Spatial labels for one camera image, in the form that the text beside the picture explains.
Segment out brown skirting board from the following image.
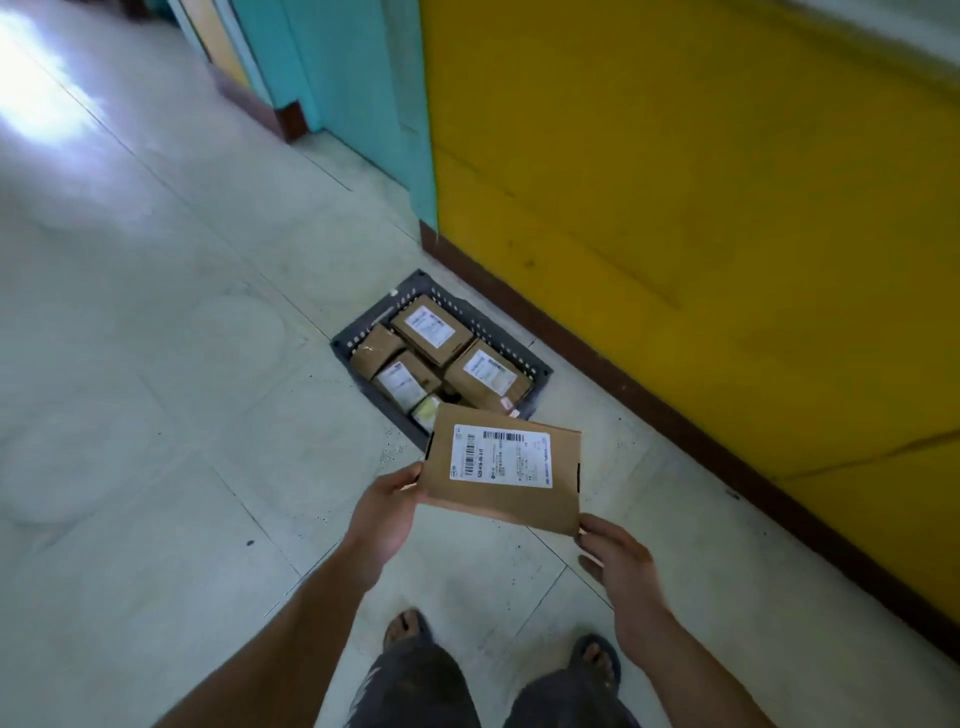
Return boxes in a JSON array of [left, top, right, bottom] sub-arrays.
[[418, 219, 960, 665]]

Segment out person's left foot in sandal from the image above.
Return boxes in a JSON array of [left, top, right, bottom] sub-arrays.
[[382, 608, 434, 652]]

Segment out grey plastic crate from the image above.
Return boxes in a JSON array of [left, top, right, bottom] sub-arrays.
[[330, 269, 554, 452]]

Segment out person's foot in sandal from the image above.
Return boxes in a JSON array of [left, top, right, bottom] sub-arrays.
[[382, 608, 434, 652], [570, 634, 622, 687]]

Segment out person's left forearm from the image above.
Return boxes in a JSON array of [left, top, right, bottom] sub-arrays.
[[153, 540, 376, 728]]

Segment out person's right foot in sandal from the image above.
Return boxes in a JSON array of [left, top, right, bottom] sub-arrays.
[[570, 634, 622, 687]]

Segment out teal door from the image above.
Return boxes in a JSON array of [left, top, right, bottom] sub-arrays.
[[232, 0, 439, 234]]

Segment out person's right forearm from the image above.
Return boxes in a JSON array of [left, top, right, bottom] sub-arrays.
[[621, 603, 777, 728]]

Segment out plain small cardboard box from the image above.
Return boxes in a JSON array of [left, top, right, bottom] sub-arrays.
[[350, 323, 407, 381]]

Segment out person's right hand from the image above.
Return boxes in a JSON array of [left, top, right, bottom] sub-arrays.
[[575, 513, 669, 669]]

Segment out cardboard box with white label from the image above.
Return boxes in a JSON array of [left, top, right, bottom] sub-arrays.
[[444, 339, 534, 416], [390, 294, 474, 368], [372, 350, 443, 414]]

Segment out person's left hand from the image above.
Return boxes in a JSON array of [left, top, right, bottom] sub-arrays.
[[342, 461, 426, 592]]

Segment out person's dark trousers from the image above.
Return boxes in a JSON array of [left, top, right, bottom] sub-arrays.
[[346, 637, 642, 728]]

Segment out large labelled cardboard box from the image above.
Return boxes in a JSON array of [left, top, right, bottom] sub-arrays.
[[414, 402, 583, 537]]

